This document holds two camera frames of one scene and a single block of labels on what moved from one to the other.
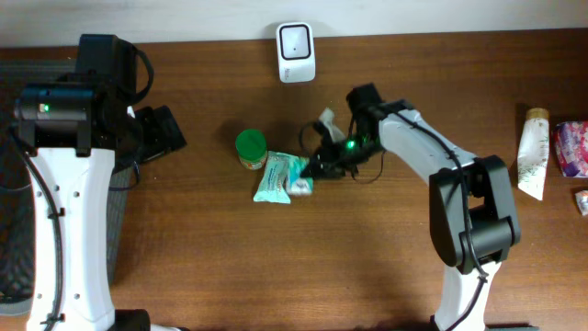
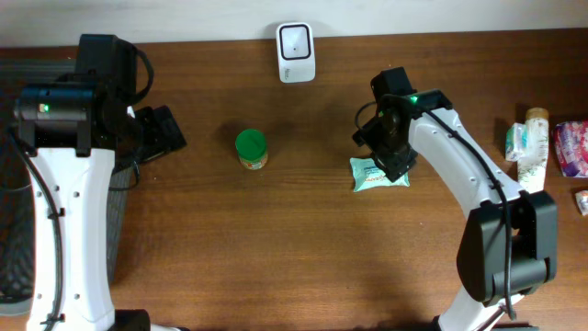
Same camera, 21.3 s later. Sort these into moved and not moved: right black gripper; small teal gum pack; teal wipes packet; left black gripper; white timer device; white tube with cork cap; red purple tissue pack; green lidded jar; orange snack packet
Moved: right black gripper; teal wipes packet; small teal gum pack
Not moved: orange snack packet; white tube with cork cap; red purple tissue pack; white timer device; green lidded jar; left black gripper
